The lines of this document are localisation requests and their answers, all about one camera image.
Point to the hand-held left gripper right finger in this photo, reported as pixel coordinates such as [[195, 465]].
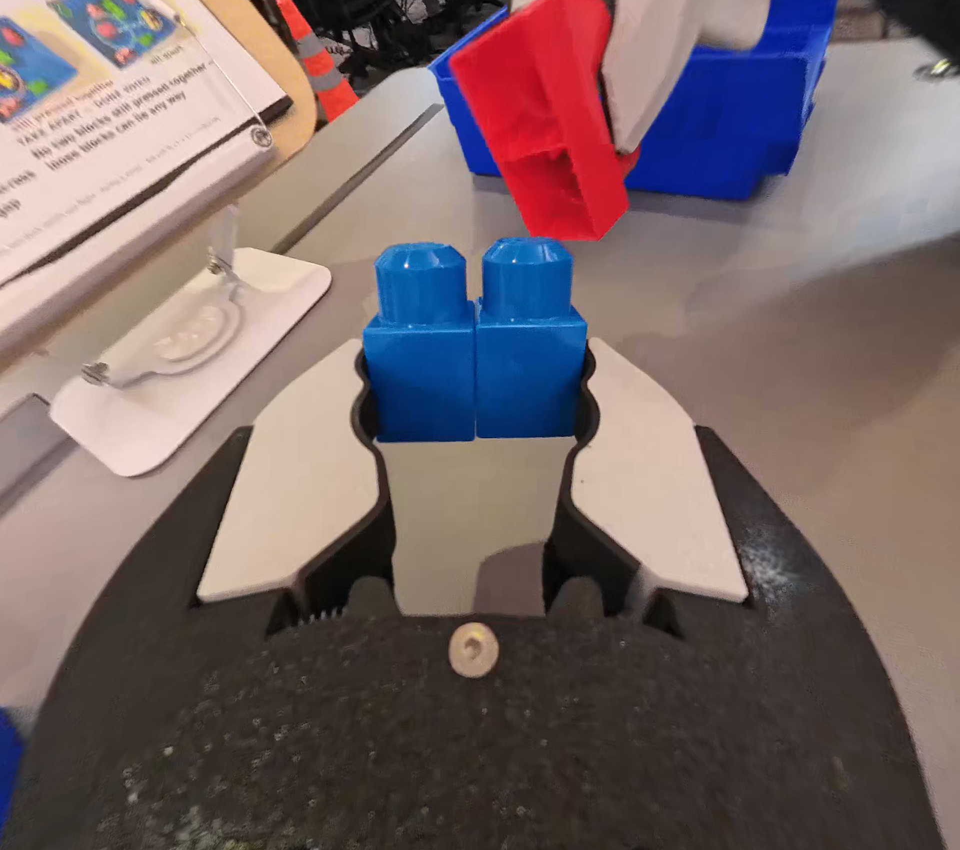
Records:
[[652, 490]]

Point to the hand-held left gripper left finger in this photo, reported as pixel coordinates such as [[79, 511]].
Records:
[[300, 490]]

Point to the blue plastic bin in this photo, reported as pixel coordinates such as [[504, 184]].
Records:
[[7, 760], [712, 115]]

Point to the red two-stud block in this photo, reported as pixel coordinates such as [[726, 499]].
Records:
[[540, 85]]

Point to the blue one-stud block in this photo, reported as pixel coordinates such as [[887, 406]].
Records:
[[529, 370], [420, 378]]

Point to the grey desk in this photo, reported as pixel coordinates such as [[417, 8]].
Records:
[[750, 355]]

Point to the orange traffic cone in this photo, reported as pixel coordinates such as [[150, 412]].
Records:
[[319, 70]]

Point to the printed instruction sheet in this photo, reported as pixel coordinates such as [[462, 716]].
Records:
[[112, 115]]

